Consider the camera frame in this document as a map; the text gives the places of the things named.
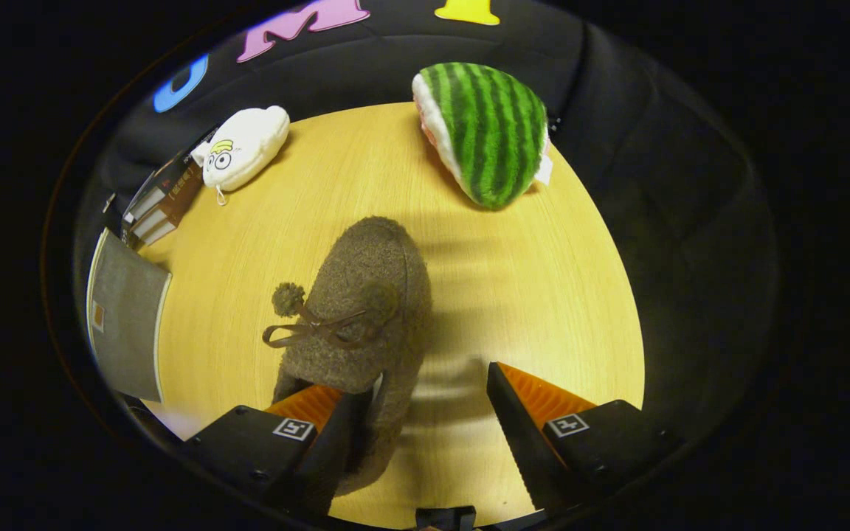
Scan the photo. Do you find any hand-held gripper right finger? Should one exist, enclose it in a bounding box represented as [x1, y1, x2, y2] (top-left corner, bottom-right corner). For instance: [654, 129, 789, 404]
[486, 361, 683, 513]

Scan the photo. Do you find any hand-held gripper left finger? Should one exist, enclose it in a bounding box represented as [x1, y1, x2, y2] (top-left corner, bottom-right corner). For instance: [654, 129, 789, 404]
[180, 383, 376, 518]

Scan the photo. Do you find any black backdrop cloth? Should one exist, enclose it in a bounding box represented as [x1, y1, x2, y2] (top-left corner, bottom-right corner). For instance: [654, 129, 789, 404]
[71, 0, 780, 458]

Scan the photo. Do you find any white plush toy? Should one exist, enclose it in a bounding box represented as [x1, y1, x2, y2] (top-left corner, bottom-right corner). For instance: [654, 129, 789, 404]
[190, 105, 291, 206]

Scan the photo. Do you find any dark hardcover book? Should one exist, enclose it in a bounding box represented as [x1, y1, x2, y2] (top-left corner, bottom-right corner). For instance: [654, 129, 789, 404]
[146, 151, 206, 222]

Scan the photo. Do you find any brown cover book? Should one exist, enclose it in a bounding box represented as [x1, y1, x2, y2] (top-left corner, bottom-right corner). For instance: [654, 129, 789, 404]
[122, 201, 184, 249]

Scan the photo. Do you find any cream fabric storage box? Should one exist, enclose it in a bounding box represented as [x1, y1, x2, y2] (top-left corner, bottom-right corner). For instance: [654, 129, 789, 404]
[86, 227, 173, 403]

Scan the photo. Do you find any brown fuzzy shoe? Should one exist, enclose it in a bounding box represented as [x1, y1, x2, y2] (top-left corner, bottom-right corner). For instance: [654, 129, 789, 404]
[263, 215, 435, 496]

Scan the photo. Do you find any watermelon slice plush toy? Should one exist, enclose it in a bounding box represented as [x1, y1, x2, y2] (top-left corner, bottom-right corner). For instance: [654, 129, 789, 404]
[412, 62, 553, 211]

